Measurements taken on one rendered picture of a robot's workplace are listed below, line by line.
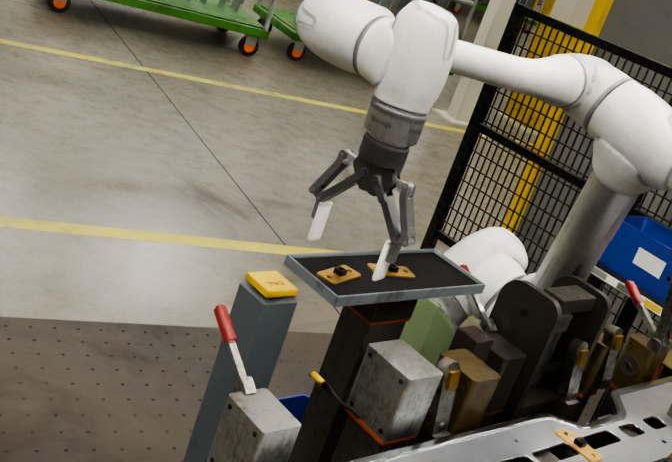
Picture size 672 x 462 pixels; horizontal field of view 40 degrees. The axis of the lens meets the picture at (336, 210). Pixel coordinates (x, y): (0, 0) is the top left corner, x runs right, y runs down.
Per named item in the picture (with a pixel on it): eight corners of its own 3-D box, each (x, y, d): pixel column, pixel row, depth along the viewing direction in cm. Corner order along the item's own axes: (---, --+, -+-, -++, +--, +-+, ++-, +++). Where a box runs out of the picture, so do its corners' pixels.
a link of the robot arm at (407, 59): (446, 117, 144) (385, 85, 151) (483, 21, 138) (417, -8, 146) (405, 116, 135) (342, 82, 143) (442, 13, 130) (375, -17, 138)
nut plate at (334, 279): (333, 285, 148) (335, 278, 148) (315, 273, 150) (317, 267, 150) (361, 276, 155) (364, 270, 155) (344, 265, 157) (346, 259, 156)
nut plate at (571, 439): (604, 459, 158) (606, 453, 158) (591, 463, 155) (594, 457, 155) (566, 429, 163) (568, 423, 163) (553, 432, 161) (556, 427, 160)
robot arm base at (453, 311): (389, 258, 224) (407, 244, 225) (418, 307, 240) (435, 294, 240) (433, 301, 211) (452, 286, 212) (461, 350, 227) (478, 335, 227)
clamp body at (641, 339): (586, 487, 207) (654, 353, 196) (553, 459, 214) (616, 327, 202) (602, 481, 212) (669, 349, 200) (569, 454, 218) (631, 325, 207)
